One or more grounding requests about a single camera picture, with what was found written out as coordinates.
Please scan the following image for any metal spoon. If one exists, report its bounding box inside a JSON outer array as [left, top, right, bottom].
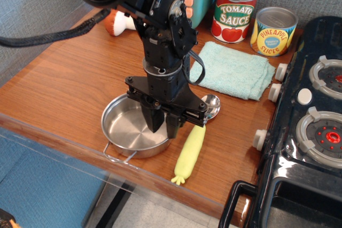
[[202, 94, 221, 124]]

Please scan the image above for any black toy stove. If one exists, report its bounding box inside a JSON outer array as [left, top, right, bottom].
[[219, 16, 341, 227]]

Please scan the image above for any tomato sauce can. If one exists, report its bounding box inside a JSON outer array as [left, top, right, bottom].
[[211, 0, 257, 43]]

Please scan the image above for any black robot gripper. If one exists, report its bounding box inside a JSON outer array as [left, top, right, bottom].
[[125, 62, 207, 139]]

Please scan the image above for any yellow toy corn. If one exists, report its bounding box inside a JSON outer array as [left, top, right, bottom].
[[170, 125, 206, 185]]

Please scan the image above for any white stove knob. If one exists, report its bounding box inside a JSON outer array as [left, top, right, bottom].
[[268, 83, 282, 103], [252, 129, 268, 151], [275, 63, 288, 82]]

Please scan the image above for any black braided cable sleeve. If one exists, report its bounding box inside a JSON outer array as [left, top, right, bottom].
[[0, 8, 111, 48]]

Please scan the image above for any white stove knob middle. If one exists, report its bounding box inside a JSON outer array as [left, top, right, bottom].
[[268, 83, 282, 103]]

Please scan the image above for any pineapple slices can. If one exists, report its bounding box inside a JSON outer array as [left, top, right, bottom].
[[250, 6, 298, 57]]

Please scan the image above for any plush brown white mushroom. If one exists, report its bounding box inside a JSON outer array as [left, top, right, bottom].
[[104, 9, 136, 36]]

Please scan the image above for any small stainless steel pot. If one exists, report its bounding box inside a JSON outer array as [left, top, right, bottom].
[[101, 94, 171, 163]]

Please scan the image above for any light teal folded cloth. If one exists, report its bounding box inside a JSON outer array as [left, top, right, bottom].
[[199, 42, 275, 101]]

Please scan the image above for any white stove knob upper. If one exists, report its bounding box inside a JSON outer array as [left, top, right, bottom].
[[275, 63, 288, 82]]

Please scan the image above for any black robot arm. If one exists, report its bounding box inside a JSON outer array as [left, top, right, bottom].
[[84, 0, 207, 138]]

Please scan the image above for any white stove knob lower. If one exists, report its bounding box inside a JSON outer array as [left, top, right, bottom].
[[252, 129, 268, 151]]

